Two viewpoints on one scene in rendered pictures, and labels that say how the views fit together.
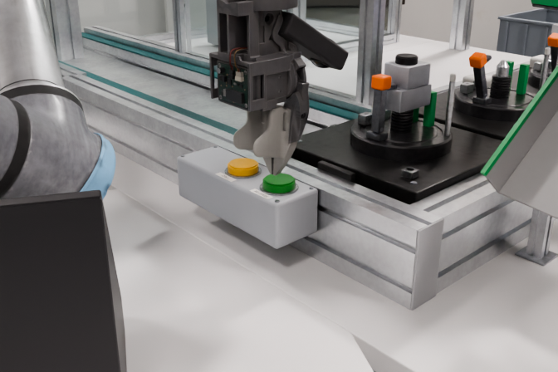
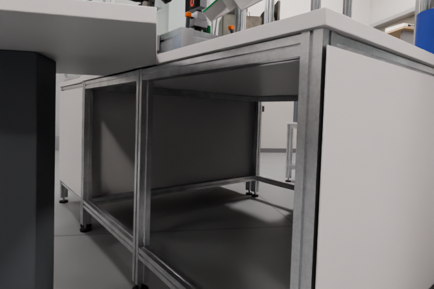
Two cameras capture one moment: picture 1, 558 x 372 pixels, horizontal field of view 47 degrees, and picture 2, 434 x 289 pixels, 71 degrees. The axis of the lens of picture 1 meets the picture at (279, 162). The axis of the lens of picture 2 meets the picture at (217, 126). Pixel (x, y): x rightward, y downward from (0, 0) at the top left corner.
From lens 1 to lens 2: 0.79 m
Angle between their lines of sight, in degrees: 20
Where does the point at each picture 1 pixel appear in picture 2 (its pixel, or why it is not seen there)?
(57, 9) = not seen: hidden behind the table
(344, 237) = (165, 46)
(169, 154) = not seen: hidden behind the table
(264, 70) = not seen: outside the picture
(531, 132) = (221, 4)
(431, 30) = (282, 133)
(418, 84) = (201, 18)
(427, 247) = (186, 35)
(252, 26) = not seen: outside the picture
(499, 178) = (210, 15)
